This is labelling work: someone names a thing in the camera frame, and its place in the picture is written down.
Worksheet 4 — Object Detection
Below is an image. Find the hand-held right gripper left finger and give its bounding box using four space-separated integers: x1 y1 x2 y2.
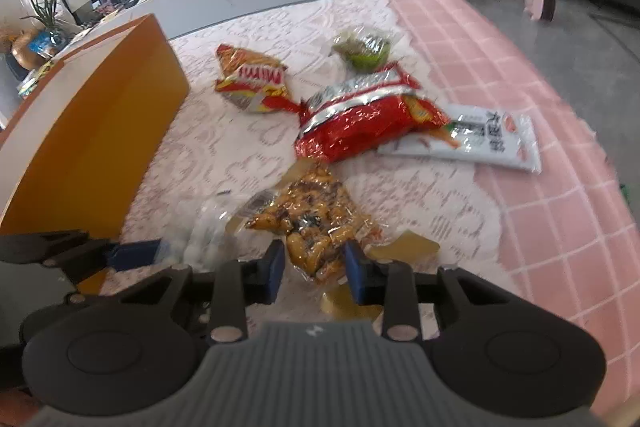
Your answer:
117 238 287 343

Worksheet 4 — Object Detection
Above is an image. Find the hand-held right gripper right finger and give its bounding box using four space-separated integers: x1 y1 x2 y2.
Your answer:
343 238 506 343

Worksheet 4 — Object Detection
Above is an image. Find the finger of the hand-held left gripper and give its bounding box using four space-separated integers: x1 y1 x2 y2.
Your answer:
0 230 162 287
20 292 121 339

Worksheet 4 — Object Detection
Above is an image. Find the yellow-brown snack packet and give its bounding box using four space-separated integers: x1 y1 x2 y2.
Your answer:
227 157 441 320

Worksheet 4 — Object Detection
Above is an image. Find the clear snack packet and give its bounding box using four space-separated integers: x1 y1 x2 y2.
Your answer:
165 189 281 268

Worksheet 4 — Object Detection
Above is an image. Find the orange cardboard box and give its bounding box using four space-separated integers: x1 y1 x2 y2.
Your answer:
0 13 192 297

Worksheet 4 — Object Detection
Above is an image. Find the red foil snack packet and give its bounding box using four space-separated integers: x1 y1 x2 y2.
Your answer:
294 63 451 164

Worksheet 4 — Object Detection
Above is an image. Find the white snack packet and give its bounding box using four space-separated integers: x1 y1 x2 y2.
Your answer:
377 103 543 175

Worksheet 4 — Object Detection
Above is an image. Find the orange stick snack packet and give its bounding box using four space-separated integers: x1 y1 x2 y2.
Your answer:
215 43 301 114

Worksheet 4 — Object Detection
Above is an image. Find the green snack packet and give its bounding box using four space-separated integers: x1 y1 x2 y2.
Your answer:
332 27 396 72

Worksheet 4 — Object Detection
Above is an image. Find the pink checked tablecloth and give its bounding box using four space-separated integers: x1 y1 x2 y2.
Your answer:
385 0 640 413

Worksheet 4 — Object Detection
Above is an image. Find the orange round vase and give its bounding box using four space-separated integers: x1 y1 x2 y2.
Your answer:
10 32 51 70

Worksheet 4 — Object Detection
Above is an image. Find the small potted grass plant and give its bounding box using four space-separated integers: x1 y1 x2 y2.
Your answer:
20 0 76 42

